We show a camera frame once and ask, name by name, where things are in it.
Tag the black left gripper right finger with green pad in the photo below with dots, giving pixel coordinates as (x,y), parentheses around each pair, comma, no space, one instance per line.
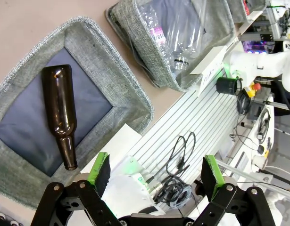
(213,179)

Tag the black cylinder cup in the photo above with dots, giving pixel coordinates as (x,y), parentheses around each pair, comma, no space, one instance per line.
(226,85)

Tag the clear plastic bottle pink label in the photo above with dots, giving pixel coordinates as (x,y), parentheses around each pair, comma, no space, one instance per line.
(157,35)

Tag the brown glass bottle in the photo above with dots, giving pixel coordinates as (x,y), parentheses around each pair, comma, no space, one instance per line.
(58,106)

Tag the computer with coloured lights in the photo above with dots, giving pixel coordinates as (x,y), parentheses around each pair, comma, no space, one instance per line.
(258,46)

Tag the aluminium frame rack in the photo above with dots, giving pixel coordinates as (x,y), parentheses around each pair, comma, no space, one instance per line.
(275,16)

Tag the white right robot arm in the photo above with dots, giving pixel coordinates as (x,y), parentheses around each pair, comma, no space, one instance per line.
(253,63)

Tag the black strip with white knobs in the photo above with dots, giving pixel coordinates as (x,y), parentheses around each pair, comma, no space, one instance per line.
(5,219)

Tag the aluminium profile table frame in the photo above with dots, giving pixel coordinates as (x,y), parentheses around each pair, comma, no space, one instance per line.
(206,113)

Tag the white folded label card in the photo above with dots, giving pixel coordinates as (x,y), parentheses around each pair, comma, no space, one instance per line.
(121,143)
(210,58)
(249,22)

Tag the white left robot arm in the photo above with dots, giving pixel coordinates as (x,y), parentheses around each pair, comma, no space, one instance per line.
(126,188)

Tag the yellow red emergency stop button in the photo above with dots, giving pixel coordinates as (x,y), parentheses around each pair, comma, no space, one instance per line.
(252,90)

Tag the grey fabric basket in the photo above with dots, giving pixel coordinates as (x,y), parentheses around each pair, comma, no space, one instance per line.
(144,40)
(100,58)
(236,9)

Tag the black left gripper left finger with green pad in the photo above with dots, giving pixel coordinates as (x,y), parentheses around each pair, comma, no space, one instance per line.
(97,174)

